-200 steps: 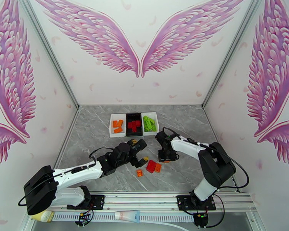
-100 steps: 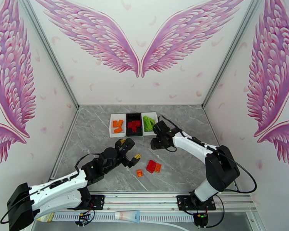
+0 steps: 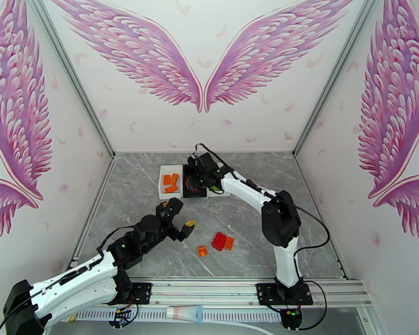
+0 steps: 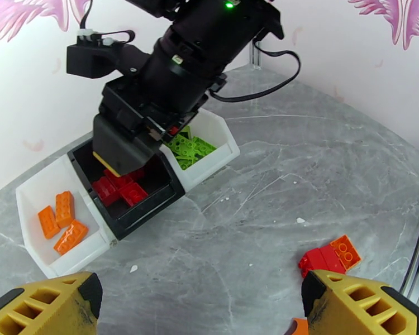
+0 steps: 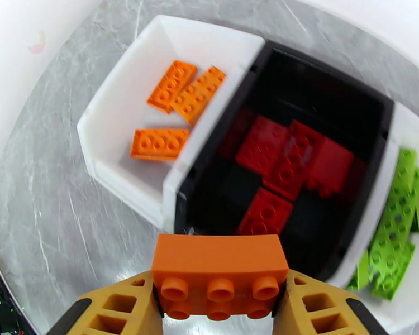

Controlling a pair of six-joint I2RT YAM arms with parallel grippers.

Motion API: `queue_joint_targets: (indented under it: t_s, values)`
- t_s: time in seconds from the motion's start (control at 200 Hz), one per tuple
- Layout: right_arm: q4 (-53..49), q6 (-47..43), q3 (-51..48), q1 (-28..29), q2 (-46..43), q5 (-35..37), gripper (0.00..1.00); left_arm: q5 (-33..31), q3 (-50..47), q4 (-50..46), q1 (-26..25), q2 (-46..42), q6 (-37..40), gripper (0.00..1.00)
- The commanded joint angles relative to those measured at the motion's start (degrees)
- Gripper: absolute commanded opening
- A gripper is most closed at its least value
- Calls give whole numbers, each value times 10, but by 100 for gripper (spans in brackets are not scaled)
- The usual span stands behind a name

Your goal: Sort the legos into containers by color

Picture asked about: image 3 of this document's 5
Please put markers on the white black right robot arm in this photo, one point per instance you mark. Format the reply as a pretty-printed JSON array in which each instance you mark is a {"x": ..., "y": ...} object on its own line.
[{"x": 244, "y": 191}]

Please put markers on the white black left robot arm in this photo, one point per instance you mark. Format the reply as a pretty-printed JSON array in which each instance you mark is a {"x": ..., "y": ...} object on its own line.
[{"x": 80, "y": 275}]

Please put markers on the small orange lego brick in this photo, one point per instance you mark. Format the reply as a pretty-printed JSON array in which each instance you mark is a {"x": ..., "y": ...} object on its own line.
[{"x": 202, "y": 251}]

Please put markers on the black rectangular container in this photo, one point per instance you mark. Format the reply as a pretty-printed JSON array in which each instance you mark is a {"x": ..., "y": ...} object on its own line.
[{"x": 195, "y": 195}]

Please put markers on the white blue tube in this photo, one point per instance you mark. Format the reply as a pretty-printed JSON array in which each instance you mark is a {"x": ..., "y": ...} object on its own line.
[{"x": 181, "y": 313}]

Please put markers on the black controller box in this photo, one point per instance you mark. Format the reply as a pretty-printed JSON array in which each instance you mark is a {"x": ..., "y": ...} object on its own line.
[{"x": 291, "y": 320}]

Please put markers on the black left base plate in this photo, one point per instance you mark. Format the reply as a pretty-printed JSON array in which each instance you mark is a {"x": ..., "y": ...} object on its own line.
[{"x": 143, "y": 294}]

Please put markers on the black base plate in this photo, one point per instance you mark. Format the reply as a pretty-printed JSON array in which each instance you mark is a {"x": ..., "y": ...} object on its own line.
[
  {"x": 265, "y": 294},
  {"x": 143, "y": 294}
]

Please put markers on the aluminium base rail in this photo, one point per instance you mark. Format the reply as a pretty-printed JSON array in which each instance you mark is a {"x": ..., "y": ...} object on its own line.
[{"x": 202, "y": 292}]

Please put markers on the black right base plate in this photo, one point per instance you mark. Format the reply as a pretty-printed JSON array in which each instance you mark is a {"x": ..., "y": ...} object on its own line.
[{"x": 265, "y": 294}]

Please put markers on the aluminium frame post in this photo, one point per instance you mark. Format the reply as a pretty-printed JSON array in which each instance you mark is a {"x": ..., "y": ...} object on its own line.
[
  {"x": 334, "y": 75},
  {"x": 72, "y": 75}
]

